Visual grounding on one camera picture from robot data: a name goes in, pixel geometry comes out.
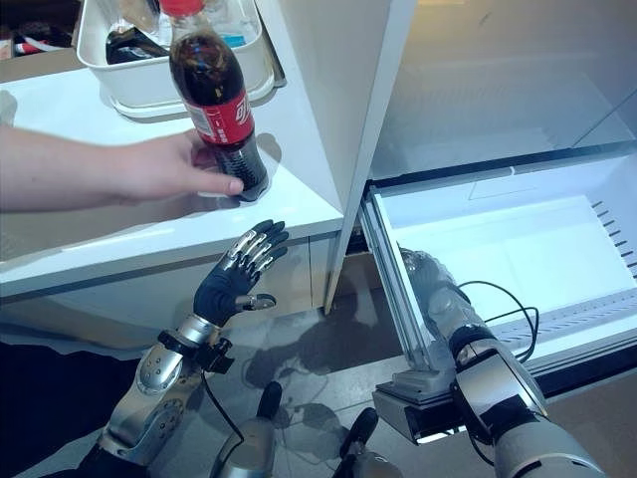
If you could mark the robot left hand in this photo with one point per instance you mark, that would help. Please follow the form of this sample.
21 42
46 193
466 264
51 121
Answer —
224 289

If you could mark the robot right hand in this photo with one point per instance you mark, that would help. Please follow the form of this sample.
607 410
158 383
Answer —
433 279

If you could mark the person's hand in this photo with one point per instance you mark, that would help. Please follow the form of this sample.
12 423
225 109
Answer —
159 169

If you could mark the cola bottle red label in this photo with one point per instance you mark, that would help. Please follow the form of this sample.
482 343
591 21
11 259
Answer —
209 65

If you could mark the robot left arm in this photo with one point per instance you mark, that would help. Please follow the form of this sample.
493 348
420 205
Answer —
149 398

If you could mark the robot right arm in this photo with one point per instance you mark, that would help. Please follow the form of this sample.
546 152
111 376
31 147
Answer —
522 408

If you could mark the person's forearm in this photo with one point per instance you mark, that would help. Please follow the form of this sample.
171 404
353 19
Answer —
50 169

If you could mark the white refrigerator drawer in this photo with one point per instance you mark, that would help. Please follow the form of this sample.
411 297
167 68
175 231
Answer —
497 239

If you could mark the white refrigerator door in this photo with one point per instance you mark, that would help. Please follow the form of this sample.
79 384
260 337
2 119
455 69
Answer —
323 124

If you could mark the white refrigerator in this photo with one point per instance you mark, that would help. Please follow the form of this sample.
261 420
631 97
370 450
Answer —
497 74

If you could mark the white plastic basket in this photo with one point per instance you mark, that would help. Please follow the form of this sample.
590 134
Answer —
144 94

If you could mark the white counter cabinet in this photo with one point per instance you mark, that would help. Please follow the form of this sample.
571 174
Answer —
99 239

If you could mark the clear bottle blue label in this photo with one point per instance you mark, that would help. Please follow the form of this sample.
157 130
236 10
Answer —
234 40

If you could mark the robot left leg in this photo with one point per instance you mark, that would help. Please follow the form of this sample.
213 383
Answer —
254 443

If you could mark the robot leg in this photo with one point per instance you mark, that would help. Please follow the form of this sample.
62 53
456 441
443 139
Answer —
365 448
254 443

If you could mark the red white package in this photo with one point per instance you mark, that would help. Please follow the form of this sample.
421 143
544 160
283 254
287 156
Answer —
31 48

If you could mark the robot right leg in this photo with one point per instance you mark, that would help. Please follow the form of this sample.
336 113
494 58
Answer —
365 448

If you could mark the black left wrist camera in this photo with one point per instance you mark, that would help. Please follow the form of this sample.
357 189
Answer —
216 356

